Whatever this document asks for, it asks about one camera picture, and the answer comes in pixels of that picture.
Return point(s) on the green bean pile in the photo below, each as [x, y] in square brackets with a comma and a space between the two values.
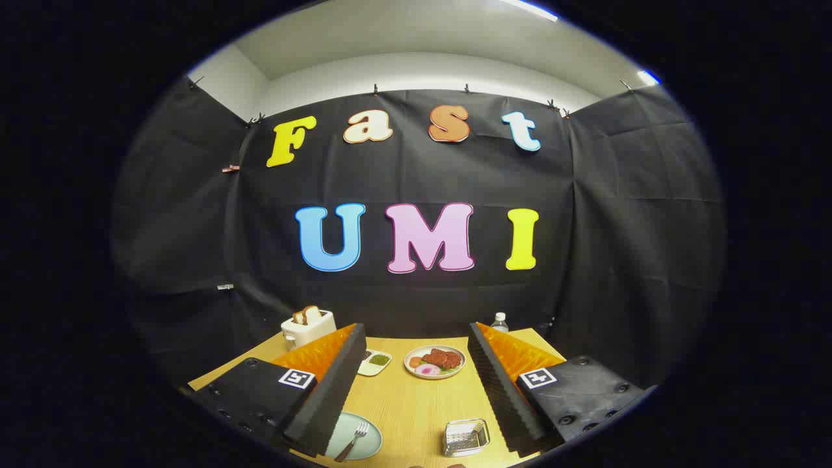
[379, 359]

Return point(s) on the white toaster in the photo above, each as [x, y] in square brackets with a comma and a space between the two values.
[312, 333]

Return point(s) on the green label plastic bottle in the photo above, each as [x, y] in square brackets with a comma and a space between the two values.
[499, 324]

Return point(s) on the pink round ham slice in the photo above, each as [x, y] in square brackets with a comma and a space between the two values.
[428, 370]

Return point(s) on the silver metal fork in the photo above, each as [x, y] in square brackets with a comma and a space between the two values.
[354, 439]

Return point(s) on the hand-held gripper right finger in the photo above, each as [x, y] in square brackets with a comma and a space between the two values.
[497, 383]

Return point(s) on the black backdrop cloth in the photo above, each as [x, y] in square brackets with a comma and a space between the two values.
[422, 175]

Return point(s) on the large toast slice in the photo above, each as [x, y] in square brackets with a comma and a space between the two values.
[312, 314]

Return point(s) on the long ceiling light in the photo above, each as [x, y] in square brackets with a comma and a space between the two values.
[530, 9]

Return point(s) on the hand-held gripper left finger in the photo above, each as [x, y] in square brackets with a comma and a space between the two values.
[338, 383]

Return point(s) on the white round food plate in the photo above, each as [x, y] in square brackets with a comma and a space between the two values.
[455, 372]

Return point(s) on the row of backdrop clamps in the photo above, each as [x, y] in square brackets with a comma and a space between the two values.
[375, 89]

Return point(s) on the light green round plate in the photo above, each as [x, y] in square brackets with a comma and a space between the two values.
[370, 445]

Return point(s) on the white divided snack dish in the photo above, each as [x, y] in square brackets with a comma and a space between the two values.
[374, 367]

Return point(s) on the small toast slice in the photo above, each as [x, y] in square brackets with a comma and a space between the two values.
[298, 318]

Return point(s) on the small ceiling light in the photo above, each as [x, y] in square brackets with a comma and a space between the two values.
[648, 78]

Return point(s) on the perforated metal cutlery basket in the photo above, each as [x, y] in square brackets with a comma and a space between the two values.
[465, 439]

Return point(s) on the brown steak pieces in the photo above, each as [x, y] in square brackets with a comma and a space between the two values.
[443, 358]

